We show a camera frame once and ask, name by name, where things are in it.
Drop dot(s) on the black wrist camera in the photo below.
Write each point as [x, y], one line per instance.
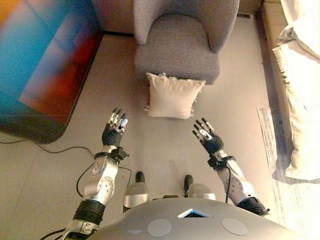
[213, 161]
[120, 153]

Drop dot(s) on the grey patterned rug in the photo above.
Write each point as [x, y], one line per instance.
[270, 140]

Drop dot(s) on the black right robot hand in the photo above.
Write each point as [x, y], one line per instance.
[212, 142]

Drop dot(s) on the silver right robot leg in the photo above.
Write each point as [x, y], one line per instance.
[200, 191]

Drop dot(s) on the cream fringed cushion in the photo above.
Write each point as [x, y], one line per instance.
[172, 97]

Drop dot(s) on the beige bed base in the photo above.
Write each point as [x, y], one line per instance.
[270, 25]

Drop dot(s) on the grey fabric armchair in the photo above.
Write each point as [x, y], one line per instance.
[175, 60]

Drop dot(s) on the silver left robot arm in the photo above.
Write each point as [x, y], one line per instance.
[105, 180]

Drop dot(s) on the white bed duvet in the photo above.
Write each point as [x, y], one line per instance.
[300, 100]

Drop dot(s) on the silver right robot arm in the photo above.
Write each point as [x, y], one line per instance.
[236, 185]

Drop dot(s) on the silver left robot leg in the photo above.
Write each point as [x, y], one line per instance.
[136, 195]

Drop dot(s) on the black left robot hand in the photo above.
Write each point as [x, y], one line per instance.
[112, 136]

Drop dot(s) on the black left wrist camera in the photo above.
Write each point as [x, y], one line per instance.
[120, 153]

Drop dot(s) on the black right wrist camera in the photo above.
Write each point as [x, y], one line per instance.
[213, 161]

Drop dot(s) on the grey robot torso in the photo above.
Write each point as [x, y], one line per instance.
[195, 230]

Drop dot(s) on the silver robot leg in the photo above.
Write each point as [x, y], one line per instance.
[136, 195]
[200, 191]

